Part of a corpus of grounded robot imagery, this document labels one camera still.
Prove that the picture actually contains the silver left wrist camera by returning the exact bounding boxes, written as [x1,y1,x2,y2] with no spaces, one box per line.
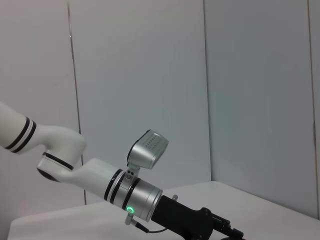
[125,129,170,186]

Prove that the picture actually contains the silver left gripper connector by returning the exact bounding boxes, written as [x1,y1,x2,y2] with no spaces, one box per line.
[124,212,149,229]

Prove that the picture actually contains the grey left gripper cable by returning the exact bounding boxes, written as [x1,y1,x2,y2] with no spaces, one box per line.
[145,223,172,234]

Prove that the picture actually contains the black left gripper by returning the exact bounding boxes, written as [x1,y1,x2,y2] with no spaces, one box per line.
[151,194,245,240]

